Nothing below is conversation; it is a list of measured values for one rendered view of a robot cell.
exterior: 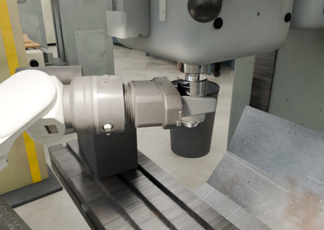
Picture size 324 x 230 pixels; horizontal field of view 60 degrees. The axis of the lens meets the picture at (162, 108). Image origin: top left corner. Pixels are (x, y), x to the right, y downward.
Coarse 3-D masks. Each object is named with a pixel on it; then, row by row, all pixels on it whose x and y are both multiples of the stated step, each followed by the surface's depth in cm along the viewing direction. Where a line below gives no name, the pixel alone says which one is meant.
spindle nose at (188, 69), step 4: (180, 64) 42; (184, 64) 41; (180, 68) 42; (184, 68) 41; (188, 68) 41; (192, 68) 41; (196, 68) 41; (200, 68) 41; (204, 68) 41; (184, 72) 41; (188, 72) 41; (192, 72) 41; (196, 72) 41; (200, 72) 41; (204, 72) 42
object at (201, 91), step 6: (180, 90) 43; (186, 90) 42; (192, 90) 42; (198, 90) 42; (204, 90) 43; (198, 96) 43; (204, 96) 43; (204, 114) 45; (186, 120) 44; (192, 120) 44; (198, 120) 44
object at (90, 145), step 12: (132, 132) 75; (84, 144) 83; (96, 144) 71; (108, 144) 73; (120, 144) 75; (132, 144) 77; (96, 156) 73; (108, 156) 74; (120, 156) 76; (132, 156) 78; (96, 168) 74; (108, 168) 76; (120, 168) 78; (132, 168) 80
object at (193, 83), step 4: (180, 76) 44; (184, 76) 44; (200, 76) 44; (204, 76) 44; (180, 80) 42; (184, 80) 42; (188, 80) 42; (192, 80) 42; (196, 80) 42; (200, 80) 42; (204, 80) 42; (180, 84) 43; (184, 84) 42; (188, 84) 42; (192, 84) 42; (196, 84) 42; (200, 84) 42; (204, 84) 42
